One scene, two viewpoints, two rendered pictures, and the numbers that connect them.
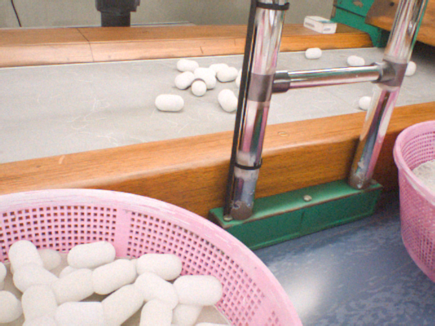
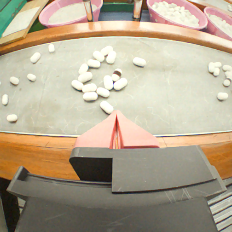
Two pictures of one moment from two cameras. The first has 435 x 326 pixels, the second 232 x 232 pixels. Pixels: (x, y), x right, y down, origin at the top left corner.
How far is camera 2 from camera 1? 0.70 m
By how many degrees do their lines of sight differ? 72
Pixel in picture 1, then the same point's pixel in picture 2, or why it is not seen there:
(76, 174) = (176, 28)
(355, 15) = not seen: outside the picture
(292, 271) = not seen: hidden behind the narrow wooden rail
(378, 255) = not seen: hidden behind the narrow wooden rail
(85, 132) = (173, 58)
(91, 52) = (165, 142)
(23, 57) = (200, 138)
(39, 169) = (184, 32)
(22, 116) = (193, 75)
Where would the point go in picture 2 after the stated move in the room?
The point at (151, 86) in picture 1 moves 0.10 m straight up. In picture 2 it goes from (138, 90) to (149, 62)
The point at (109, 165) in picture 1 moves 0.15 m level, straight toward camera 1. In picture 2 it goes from (169, 27) to (170, 8)
